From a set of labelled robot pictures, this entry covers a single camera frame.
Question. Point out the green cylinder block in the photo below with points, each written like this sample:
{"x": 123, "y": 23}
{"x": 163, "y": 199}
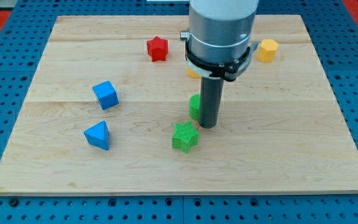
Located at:
{"x": 194, "y": 107}

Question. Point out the yellow block behind arm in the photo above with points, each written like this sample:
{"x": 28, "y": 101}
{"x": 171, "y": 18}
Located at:
{"x": 191, "y": 73}

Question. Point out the black white mounting clamp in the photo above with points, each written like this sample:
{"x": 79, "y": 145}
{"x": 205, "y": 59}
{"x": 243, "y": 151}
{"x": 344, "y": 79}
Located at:
{"x": 225, "y": 71}

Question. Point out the blue cube block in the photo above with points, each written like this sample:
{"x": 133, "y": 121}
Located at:
{"x": 106, "y": 95}

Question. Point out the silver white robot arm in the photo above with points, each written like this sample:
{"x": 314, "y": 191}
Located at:
{"x": 219, "y": 30}

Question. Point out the blue triangle block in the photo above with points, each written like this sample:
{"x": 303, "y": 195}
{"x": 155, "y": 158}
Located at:
{"x": 98, "y": 135}

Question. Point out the red star block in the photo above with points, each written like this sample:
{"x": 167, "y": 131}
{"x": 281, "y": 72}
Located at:
{"x": 157, "y": 49}

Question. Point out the yellow hexagon block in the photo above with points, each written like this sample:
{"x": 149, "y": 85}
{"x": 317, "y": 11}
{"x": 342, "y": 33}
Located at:
{"x": 267, "y": 50}

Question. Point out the green star block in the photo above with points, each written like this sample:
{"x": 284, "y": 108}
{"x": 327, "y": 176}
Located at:
{"x": 185, "y": 136}

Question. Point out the light wooden board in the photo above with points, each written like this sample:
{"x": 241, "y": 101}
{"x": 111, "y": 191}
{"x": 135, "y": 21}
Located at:
{"x": 280, "y": 130}

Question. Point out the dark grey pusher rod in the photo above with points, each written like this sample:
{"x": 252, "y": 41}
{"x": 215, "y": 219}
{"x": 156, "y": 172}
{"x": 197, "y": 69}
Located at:
{"x": 210, "y": 98}

